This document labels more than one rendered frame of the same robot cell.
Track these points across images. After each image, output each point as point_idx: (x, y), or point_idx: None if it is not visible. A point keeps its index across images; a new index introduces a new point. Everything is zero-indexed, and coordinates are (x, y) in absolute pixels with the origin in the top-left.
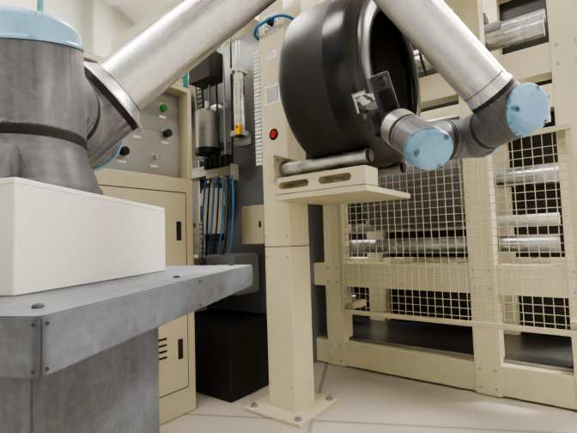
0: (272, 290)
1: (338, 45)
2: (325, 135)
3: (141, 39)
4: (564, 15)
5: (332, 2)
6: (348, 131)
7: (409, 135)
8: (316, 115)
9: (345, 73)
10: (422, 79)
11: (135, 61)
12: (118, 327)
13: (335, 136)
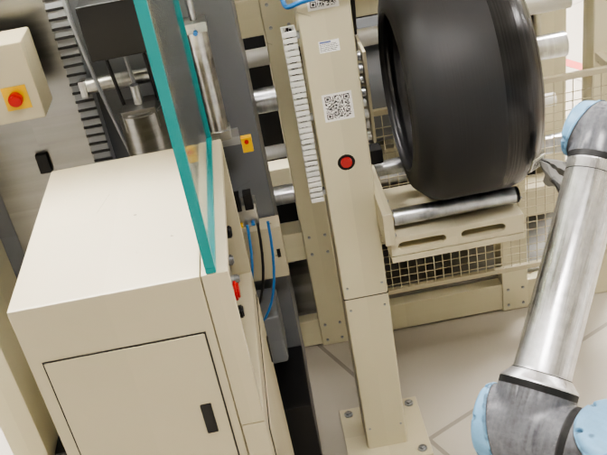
0: (363, 343)
1: (530, 116)
2: (478, 190)
3: (576, 332)
4: None
5: (501, 41)
6: (508, 185)
7: None
8: (480, 181)
9: (534, 144)
10: None
11: (577, 356)
12: None
13: (489, 190)
